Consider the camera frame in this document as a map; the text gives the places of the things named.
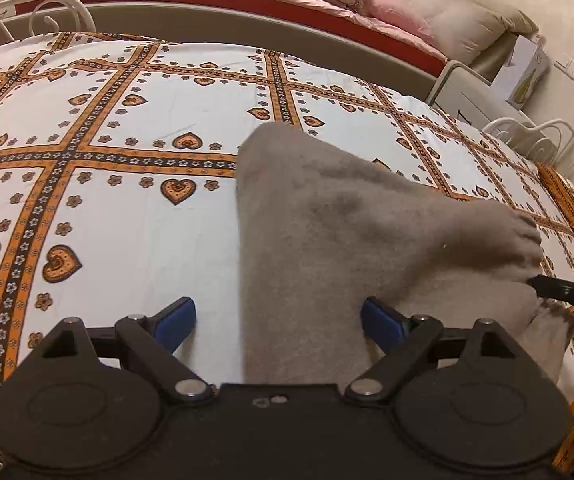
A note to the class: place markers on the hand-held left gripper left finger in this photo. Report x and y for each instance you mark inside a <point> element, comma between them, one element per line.
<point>177,322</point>

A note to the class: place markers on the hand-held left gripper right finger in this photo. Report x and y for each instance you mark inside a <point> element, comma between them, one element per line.
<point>379,322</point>

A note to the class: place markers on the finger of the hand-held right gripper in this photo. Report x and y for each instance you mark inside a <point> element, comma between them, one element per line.
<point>572,294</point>

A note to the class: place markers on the grey fleece towel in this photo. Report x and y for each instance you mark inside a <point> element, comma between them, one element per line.
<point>342,210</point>

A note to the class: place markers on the heart patterned bedsheet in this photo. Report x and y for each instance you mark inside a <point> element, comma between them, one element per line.
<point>117,135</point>

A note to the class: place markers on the white nightstand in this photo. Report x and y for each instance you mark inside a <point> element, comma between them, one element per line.
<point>467,95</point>

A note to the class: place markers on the white box with bottle print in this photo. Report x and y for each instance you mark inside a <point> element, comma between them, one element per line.
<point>522,67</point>

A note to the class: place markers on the beige pillow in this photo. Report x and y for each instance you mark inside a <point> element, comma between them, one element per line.
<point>462,20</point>

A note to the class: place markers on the pink pillow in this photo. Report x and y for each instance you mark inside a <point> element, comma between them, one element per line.
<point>397,12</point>

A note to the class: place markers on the white wall switch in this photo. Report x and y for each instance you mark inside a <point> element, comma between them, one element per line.
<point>569,70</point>

